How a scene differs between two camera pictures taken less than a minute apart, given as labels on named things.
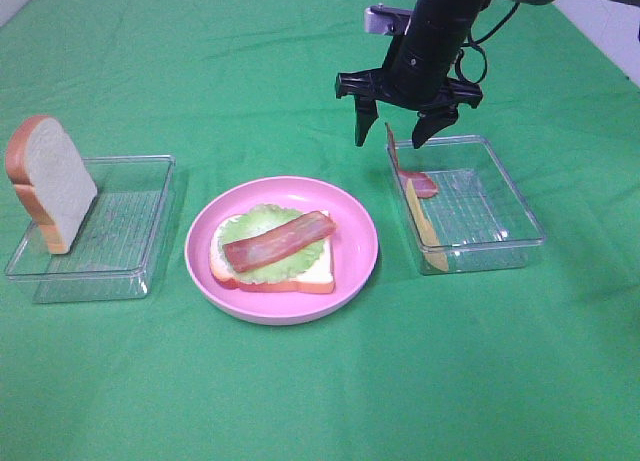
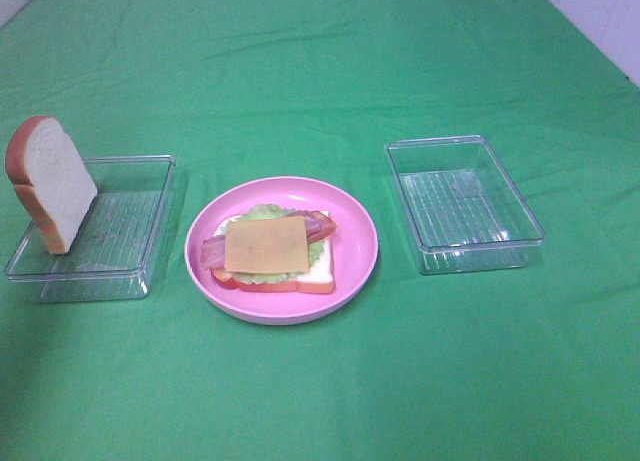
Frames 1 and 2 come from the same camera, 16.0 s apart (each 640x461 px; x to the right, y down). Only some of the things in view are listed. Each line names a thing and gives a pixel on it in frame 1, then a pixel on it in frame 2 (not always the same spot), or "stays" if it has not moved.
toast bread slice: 319,279 stays
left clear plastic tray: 114,253 stays
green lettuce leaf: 262,218 stays
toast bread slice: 47,170 stays
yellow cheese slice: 433,251 to 266,245
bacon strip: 424,186 to 213,253
